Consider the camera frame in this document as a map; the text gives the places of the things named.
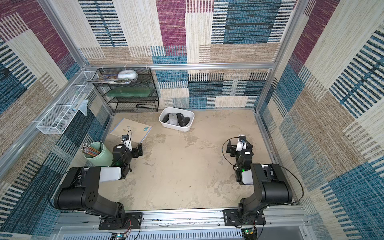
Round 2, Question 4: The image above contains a magazine on shelf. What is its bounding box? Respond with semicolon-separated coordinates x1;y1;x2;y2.
86;75;137;84

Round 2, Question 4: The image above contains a white round device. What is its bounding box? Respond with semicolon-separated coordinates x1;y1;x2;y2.
118;70;138;81

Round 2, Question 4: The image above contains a light grey mouse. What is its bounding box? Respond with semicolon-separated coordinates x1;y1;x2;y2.
168;113;179;126

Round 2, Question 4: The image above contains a white wire wall basket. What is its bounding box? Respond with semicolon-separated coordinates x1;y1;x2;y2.
37;71;95;135

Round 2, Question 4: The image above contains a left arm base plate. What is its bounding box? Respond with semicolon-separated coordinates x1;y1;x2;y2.
99;212;143;231

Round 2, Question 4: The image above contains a black wire shelf rack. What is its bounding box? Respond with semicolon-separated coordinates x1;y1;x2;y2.
91;67;160;114

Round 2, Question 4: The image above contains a small black Lecoo mouse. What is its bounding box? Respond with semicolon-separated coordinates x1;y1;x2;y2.
179;117;191;127

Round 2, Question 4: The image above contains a white storage box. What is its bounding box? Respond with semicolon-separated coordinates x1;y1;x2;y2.
159;107;195;132

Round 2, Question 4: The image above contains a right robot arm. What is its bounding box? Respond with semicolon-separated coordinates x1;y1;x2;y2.
223;136;293;228

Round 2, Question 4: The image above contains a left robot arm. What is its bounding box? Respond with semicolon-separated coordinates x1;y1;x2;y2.
53;143;143;221

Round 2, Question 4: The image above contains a beige booklet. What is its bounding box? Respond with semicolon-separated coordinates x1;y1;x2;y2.
110;119;152;144

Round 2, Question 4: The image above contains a coloured pencils bundle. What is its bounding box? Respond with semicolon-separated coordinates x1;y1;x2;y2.
82;144;101;158

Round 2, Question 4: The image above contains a green pencil cup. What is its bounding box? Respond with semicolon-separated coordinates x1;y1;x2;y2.
83;142;113;167

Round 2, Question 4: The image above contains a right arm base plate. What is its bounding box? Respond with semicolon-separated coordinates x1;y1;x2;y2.
223;209;266;228

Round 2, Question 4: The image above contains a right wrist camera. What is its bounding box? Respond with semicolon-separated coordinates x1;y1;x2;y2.
236;135;247;152

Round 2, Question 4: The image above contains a black ribbed mouse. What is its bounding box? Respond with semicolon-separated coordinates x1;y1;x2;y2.
176;113;184;123

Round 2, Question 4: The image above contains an aluminium front rail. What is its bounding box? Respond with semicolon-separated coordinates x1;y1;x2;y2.
50;206;316;240

